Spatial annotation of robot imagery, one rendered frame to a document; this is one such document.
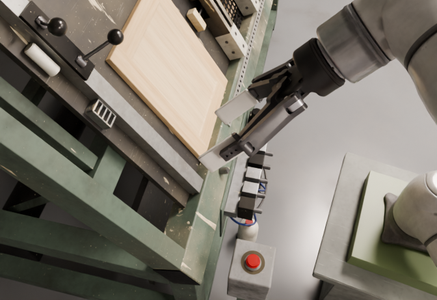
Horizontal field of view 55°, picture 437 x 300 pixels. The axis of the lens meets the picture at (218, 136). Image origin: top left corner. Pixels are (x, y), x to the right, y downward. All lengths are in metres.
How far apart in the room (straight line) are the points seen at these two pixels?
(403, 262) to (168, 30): 1.04
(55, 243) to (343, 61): 1.18
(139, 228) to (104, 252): 0.34
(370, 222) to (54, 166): 1.00
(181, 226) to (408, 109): 1.98
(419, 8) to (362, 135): 2.24
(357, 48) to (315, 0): 3.03
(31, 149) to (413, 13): 0.73
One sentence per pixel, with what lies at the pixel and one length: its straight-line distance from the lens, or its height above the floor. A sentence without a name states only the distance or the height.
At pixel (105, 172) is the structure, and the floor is 1.13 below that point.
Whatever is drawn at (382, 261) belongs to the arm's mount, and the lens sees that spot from 1.45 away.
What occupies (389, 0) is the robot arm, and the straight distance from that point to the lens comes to 0.53.
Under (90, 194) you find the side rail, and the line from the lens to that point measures 1.02.
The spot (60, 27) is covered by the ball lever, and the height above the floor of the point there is 1.56.
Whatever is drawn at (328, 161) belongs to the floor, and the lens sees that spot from 2.55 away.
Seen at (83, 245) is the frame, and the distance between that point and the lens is 1.47.
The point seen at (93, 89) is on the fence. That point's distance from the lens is 1.08.
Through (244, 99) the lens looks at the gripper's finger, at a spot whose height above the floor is 1.58.
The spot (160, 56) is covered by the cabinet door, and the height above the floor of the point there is 1.18.
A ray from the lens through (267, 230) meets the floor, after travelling 2.29.
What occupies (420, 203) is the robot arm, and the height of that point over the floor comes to 1.04.
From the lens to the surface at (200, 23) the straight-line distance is 1.54.
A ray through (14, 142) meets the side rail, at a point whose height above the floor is 1.43.
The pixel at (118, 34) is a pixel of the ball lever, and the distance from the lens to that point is 1.01.
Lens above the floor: 2.11
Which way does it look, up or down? 55 degrees down
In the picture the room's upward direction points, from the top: straight up
